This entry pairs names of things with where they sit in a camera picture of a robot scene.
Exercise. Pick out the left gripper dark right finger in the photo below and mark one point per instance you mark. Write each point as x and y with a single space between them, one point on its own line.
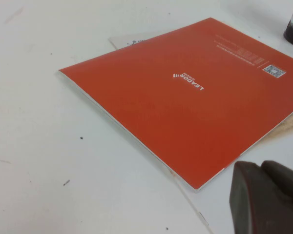
288 180

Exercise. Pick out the orange Leador booklet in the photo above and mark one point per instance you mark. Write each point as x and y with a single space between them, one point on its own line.
161 109

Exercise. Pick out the white paper with logo print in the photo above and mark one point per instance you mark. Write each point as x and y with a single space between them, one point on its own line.
122 42

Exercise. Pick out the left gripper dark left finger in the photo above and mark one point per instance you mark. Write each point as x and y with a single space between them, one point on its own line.
254 207

